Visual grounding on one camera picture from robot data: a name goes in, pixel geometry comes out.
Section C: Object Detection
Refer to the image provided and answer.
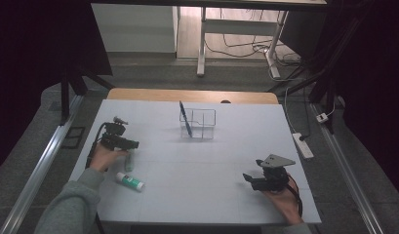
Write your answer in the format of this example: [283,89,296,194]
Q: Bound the white power strip cable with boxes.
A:
[283,85,298,135]

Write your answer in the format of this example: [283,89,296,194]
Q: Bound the white cabinet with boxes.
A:
[90,3,180,55]

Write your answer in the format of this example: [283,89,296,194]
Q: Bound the desk with white legs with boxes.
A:
[89,0,328,79]

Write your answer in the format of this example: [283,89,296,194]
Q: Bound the white table cover board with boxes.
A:
[51,98,322,225]

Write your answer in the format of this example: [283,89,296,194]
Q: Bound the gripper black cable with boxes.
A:
[286,174,303,217]
[85,122,107,234]

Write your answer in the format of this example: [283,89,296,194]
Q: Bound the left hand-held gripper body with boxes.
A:
[100,116,130,152]

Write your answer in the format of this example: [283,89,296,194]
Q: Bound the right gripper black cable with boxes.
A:
[286,174,303,217]

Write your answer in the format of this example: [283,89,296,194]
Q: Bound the white power strip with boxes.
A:
[292,132,315,160]

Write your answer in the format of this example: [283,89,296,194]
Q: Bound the blue pen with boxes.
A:
[178,100,193,138]

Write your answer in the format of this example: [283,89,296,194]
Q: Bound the aluminium floor rail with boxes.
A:
[309,102,385,234]
[0,94,86,234]

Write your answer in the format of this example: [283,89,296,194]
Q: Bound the white green glue stick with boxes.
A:
[114,171,146,193]

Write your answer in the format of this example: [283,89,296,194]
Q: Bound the person's left hand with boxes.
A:
[89,142,129,174]

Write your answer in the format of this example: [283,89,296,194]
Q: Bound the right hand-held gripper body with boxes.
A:
[252,153,297,193]

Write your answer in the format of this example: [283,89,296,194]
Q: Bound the bundle of floor cables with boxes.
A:
[205,32,302,82]

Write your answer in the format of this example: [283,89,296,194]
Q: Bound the black floor grate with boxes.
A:
[61,126,87,150]

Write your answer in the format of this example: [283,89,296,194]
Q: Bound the person's right hand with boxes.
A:
[261,179,303,225]

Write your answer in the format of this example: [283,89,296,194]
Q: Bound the black power cable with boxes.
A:
[298,86,313,141]

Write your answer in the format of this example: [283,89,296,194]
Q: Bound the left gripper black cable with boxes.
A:
[85,122,107,234]

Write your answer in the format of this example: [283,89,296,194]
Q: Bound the black curtain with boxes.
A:
[327,0,399,199]
[0,0,113,176]

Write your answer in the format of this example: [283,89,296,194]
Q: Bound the black metal stand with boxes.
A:
[59,64,115,126]
[268,32,338,135]

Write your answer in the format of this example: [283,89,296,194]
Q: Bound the clear plastic organizer box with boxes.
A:
[179,107,218,140]

